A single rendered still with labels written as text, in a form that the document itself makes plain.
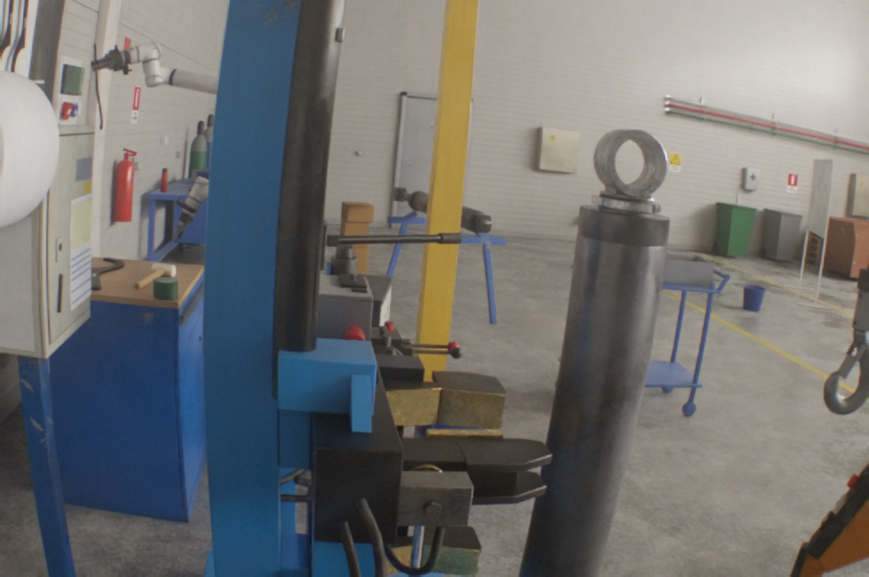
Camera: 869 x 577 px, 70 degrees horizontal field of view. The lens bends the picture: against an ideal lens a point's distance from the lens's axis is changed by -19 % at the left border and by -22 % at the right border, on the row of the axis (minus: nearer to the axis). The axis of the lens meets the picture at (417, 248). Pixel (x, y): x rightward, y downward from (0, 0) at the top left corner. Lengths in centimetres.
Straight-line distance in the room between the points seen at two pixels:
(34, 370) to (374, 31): 1121
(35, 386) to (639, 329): 128
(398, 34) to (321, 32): 1105
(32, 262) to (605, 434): 124
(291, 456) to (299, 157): 64
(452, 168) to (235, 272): 272
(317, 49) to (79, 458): 215
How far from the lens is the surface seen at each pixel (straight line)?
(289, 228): 136
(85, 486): 314
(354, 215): 834
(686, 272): 472
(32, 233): 127
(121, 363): 284
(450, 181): 411
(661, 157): 165
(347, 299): 187
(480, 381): 192
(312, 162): 135
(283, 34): 147
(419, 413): 184
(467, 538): 210
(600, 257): 160
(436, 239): 181
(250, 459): 162
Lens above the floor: 160
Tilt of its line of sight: 9 degrees down
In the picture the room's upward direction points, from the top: 5 degrees clockwise
